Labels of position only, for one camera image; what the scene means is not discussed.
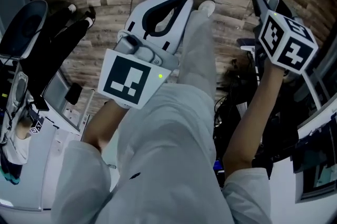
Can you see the black rectangular pad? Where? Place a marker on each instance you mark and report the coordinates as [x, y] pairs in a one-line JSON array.
[[73, 93]]

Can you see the person's white shirt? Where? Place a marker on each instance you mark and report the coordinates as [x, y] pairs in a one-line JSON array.
[[163, 151]]

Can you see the person's white shoe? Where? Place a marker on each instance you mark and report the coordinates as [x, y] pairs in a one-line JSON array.
[[206, 7]]

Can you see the white wristwatch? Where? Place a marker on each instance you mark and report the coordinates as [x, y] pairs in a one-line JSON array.
[[121, 105]]

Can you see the black monitor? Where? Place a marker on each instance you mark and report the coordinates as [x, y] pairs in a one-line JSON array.
[[316, 165]]

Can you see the person's right forearm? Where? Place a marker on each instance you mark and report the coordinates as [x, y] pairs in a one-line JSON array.
[[250, 117]]

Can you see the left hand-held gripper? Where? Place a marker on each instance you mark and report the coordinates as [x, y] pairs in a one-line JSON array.
[[123, 78]]

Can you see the person's left forearm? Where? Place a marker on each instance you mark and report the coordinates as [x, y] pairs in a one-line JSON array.
[[102, 122]]

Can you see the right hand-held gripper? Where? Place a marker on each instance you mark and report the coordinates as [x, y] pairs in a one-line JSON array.
[[289, 43]]

